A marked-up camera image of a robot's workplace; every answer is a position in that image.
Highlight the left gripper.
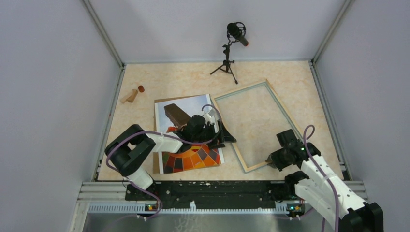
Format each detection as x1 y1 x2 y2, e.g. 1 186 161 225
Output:
192 119 236 149

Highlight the wooden picture frame blue edge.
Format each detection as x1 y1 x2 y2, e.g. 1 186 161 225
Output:
211 80 302 173

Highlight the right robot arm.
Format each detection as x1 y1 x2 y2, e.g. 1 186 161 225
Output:
267 129 384 232

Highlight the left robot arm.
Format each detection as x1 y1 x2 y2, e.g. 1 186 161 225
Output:
104 115 236 200

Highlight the hot air balloon photo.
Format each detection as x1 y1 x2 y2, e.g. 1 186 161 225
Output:
154 93 225 174

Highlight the small brown cylinder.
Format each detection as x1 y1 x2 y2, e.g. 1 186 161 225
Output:
138 85 145 93

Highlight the wooden block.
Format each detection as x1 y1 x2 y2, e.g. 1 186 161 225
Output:
120 91 132 103
126 89 139 103

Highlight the black microphone on tripod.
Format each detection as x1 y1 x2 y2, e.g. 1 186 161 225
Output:
210 22 249 84

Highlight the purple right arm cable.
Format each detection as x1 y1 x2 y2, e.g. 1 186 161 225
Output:
302 125 341 232

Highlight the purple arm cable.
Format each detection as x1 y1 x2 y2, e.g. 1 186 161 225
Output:
302 125 341 232
105 104 223 221

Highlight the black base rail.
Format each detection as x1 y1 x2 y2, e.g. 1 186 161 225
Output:
125 180 304 209

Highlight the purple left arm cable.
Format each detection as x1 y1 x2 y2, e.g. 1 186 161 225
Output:
105 104 223 221

